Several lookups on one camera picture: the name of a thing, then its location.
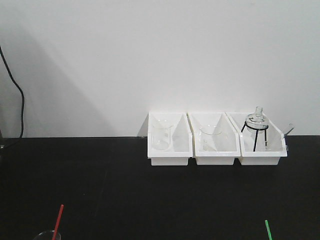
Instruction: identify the left white plastic bin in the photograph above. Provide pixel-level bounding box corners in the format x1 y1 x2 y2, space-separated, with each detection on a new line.
147 112 193 166

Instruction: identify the red plastic spoon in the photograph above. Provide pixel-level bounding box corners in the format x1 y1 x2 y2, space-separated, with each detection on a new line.
51 204 64 240

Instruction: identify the green plastic spoon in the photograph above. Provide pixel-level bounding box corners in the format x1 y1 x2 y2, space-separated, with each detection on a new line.
264 219 273 240

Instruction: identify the right white plastic bin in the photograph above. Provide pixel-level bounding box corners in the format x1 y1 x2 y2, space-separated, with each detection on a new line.
226 112 287 166

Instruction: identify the glass beaker in left bin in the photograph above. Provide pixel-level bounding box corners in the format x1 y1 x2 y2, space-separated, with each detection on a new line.
151 119 172 151

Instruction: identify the glass beaker in middle bin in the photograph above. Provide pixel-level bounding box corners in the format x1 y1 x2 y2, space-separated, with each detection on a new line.
199 124 222 152

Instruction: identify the glass beaker at front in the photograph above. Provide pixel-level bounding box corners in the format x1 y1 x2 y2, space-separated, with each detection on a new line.
33 230 62 240

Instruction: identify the white plastic bin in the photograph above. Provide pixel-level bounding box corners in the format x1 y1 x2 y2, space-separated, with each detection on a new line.
187 112 241 166
226 112 287 166
147 112 193 166

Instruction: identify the glass flask on tripod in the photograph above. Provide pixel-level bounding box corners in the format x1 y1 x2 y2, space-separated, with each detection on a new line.
245 106 269 130

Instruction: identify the middle white plastic bin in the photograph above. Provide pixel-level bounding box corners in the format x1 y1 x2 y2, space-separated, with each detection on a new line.
187 112 241 166

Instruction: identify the black wire tripod stand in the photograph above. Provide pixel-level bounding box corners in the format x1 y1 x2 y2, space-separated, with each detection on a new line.
241 121 269 152

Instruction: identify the glass beaker in bin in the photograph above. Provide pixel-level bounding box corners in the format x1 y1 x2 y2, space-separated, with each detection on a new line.
151 119 172 151
199 124 222 152

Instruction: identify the clear glass rod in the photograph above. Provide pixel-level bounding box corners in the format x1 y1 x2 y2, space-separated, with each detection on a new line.
282 123 295 139

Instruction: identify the black hanging cable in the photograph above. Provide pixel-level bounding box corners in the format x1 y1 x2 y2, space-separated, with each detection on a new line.
0 45 26 149

